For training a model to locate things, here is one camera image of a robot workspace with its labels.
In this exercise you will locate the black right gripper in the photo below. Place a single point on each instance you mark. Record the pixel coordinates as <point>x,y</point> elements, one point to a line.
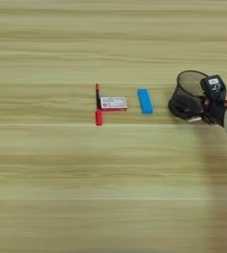
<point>215,112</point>

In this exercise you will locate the black mesh pen cup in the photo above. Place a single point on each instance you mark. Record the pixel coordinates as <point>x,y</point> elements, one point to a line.
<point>184,102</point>

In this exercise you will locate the blue rectangular eraser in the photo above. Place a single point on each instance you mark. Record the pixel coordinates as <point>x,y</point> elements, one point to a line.
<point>145,101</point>

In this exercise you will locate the small red white card box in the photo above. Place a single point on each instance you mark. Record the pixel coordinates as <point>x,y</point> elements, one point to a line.
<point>113,103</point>

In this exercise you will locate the red and black pen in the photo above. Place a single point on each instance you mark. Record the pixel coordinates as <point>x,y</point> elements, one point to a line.
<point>99,117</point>

